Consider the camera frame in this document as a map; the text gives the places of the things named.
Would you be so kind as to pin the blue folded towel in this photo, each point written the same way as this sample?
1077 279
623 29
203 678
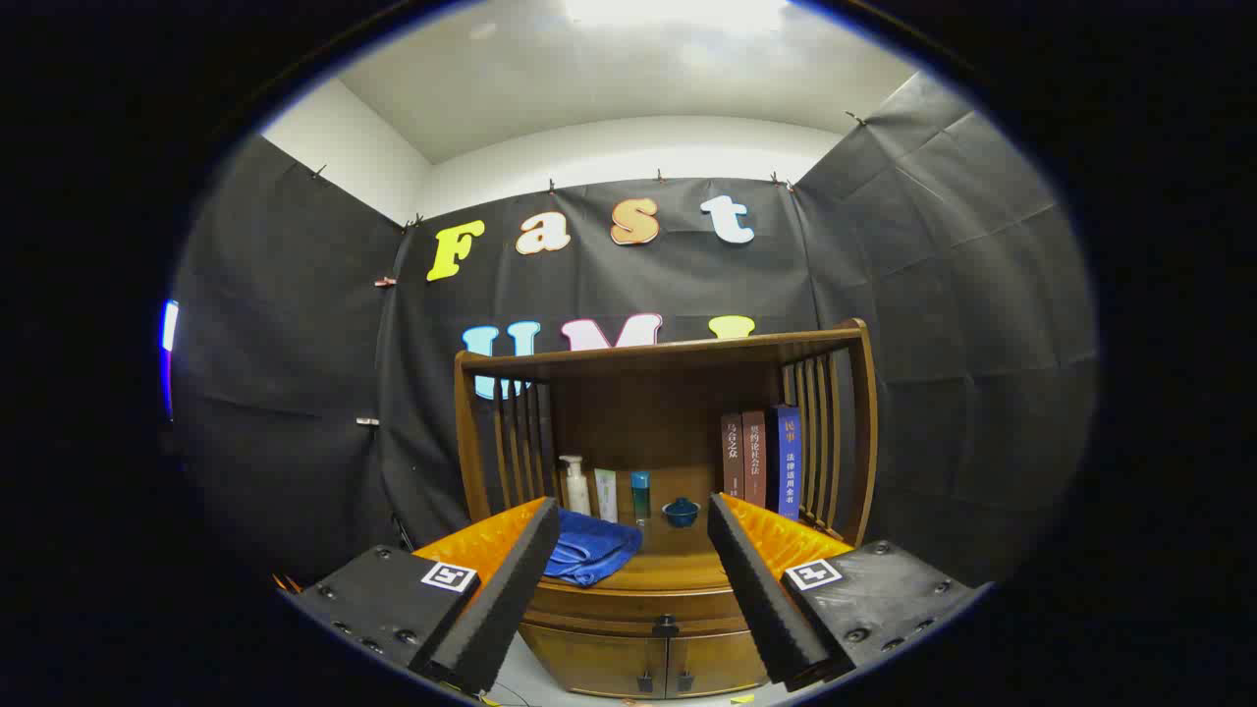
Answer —
589 550

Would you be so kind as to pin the reddish brown book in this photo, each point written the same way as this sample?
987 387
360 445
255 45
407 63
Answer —
754 462

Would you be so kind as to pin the dark brown book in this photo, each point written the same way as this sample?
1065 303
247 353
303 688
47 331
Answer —
733 457

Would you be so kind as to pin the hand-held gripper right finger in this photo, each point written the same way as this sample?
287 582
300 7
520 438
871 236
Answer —
756 589

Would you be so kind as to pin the white pump bottle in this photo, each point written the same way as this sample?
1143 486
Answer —
577 496

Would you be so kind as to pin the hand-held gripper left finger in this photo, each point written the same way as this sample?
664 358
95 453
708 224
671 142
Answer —
511 589

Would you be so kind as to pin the wooden cabinet door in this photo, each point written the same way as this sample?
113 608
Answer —
712 663
599 663

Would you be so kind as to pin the wooden cabinet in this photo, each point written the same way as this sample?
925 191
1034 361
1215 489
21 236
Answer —
638 412

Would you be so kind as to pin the dark blue lidded teacup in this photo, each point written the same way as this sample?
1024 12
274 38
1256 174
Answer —
681 513

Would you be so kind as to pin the white green tube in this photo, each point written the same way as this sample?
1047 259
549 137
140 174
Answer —
606 496

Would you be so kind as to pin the blue book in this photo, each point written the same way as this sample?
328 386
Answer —
789 462

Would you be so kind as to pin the wooden drawer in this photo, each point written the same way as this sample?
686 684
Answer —
628 604

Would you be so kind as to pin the teal blue bottle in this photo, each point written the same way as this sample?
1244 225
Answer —
640 496

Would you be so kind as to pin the wooden countertop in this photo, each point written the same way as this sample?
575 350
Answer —
678 560

